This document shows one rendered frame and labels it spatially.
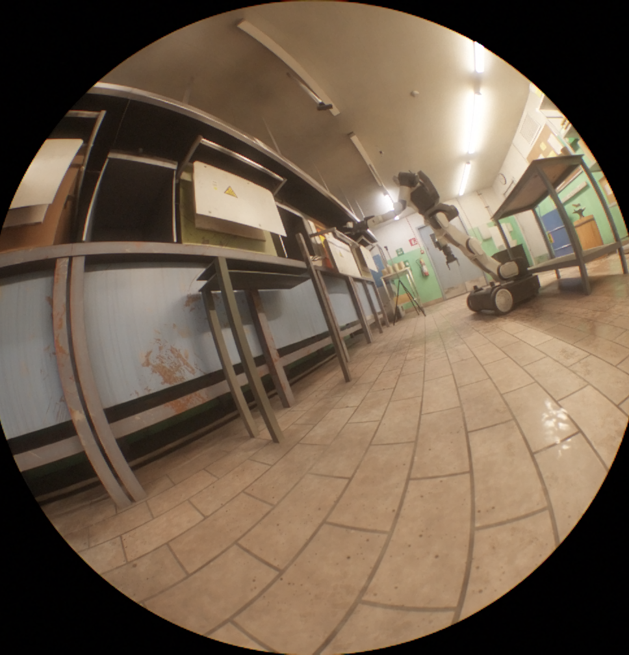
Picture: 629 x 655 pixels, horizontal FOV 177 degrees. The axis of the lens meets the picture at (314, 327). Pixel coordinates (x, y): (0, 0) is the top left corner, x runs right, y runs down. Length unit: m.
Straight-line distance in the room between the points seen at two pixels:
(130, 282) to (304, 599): 0.95
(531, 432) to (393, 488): 0.30
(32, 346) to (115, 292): 0.39
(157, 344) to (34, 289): 0.56
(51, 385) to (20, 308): 0.28
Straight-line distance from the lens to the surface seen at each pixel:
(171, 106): 1.25
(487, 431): 0.52
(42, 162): 1.09
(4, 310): 0.96
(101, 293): 0.86
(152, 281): 0.90
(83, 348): 0.75
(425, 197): 1.86
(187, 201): 1.15
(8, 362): 0.91
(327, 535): 0.40
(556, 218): 4.17
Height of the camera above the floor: 0.32
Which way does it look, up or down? 1 degrees up
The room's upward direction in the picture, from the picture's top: 19 degrees counter-clockwise
